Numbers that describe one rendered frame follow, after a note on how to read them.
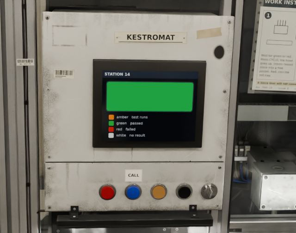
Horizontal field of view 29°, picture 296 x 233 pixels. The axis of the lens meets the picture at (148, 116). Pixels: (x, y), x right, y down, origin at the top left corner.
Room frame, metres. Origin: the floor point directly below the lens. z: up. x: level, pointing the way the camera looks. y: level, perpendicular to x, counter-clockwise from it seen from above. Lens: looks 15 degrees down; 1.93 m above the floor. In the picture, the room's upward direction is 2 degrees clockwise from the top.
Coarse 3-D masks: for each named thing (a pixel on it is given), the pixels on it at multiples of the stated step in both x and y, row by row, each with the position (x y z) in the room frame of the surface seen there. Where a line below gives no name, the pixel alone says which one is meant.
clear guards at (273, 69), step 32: (256, 0) 1.31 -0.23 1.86; (288, 0) 1.31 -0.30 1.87; (256, 32) 1.31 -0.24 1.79; (288, 32) 1.31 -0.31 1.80; (256, 64) 1.31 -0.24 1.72; (288, 64) 1.31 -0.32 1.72; (256, 96) 1.31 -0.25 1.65; (288, 96) 1.31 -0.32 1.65; (256, 128) 1.31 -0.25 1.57; (288, 128) 1.32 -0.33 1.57; (256, 160) 1.31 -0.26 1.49; (288, 160) 1.32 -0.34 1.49; (256, 192) 1.31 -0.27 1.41; (288, 192) 1.32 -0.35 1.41; (256, 224) 1.31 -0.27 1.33; (288, 224) 1.32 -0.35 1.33
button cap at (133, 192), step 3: (132, 186) 1.26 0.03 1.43; (135, 186) 1.26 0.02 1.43; (129, 189) 1.26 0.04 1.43; (132, 189) 1.26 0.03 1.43; (135, 189) 1.26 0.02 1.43; (138, 189) 1.26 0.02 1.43; (129, 192) 1.26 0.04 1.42; (132, 192) 1.26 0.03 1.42; (135, 192) 1.26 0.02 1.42; (138, 192) 1.26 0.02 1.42; (129, 195) 1.26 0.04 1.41; (132, 195) 1.26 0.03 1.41; (135, 195) 1.26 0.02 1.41; (138, 195) 1.26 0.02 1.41; (132, 198) 1.26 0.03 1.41; (135, 198) 1.26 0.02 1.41
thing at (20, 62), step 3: (18, 60) 1.25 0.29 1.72; (21, 60) 1.25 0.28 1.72; (24, 60) 1.25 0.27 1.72; (27, 60) 1.25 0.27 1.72; (30, 60) 1.25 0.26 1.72; (33, 60) 1.25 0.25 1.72; (18, 63) 1.25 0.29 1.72; (21, 63) 1.25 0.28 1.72; (24, 63) 1.25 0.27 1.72; (27, 63) 1.25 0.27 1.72; (30, 63) 1.25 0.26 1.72; (33, 63) 1.25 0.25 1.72
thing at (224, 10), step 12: (228, 0) 1.30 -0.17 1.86; (240, 0) 1.30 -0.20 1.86; (228, 12) 1.30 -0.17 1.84; (240, 12) 1.30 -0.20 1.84; (240, 24) 1.30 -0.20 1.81; (240, 36) 1.30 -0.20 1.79; (228, 120) 1.30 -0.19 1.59; (228, 132) 1.30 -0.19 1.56; (228, 144) 1.30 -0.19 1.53; (228, 156) 1.30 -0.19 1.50; (228, 168) 1.30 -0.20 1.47; (228, 180) 1.30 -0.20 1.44; (228, 192) 1.30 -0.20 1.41; (228, 204) 1.30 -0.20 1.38; (216, 216) 1.30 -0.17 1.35; (216, 228) 1.30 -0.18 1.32
